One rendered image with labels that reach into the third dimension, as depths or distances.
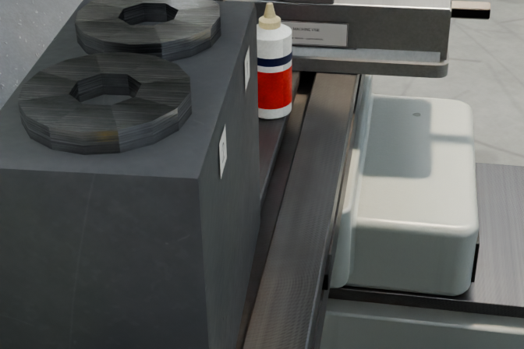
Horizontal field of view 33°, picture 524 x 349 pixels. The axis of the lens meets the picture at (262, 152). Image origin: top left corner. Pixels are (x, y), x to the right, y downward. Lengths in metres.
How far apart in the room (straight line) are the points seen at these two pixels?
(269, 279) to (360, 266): 0.29
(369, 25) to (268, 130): 0.17
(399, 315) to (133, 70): 0.54
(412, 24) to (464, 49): 2.32
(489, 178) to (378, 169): 0.21
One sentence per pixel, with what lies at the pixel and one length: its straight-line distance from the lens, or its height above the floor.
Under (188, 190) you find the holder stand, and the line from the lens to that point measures 0.42.
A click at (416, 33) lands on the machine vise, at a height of 0.98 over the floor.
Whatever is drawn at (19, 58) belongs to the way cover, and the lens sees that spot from 1.03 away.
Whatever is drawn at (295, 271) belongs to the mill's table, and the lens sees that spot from 0.66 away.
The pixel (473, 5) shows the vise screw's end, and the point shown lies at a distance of 0.97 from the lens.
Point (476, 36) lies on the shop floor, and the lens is 3.34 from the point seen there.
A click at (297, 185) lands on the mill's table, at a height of 0.93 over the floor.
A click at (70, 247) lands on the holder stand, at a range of 0.46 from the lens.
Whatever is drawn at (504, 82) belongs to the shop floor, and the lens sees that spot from 3.03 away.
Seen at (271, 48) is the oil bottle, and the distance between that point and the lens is 0.81.
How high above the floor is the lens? 1.35
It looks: 32 degrees down
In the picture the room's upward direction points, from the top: 1 degrees counter-clockwise
